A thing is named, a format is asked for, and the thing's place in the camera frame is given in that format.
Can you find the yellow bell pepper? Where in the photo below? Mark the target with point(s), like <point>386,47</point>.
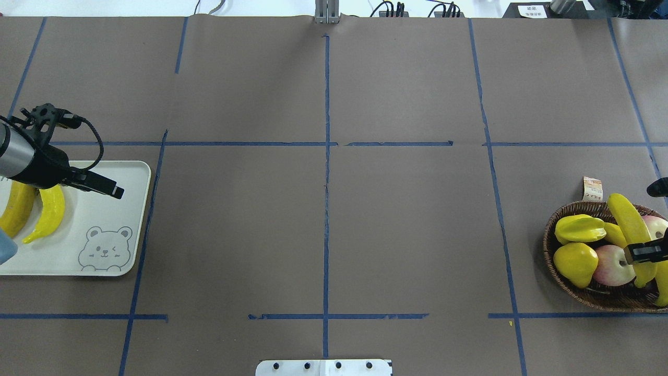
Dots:
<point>579,228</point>

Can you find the yellow lemon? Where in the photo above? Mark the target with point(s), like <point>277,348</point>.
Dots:
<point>577,262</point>

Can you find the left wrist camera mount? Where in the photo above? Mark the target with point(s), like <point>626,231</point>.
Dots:
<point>49,120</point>

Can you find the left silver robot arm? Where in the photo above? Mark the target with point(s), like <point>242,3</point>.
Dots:
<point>11,163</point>

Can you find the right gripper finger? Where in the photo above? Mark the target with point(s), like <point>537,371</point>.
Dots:
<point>649,252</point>
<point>658,188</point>

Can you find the white camera stand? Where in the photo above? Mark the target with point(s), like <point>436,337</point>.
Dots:
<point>325,367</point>

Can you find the red yellow apple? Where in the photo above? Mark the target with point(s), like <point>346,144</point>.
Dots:
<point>613,269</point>
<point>656,226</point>

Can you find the white bear tray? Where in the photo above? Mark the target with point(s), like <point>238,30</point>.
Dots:
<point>98,236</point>

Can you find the basket paper tag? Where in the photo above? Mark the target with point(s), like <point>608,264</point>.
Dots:
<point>592,190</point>

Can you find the yellow banana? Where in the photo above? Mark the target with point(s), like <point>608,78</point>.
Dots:
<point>51,216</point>
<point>635,232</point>
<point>18,209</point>
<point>661,282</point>

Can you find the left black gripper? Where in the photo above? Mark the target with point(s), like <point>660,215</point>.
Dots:
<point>48,168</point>

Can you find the aluminium frame post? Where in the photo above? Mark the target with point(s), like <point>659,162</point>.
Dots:
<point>327,11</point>

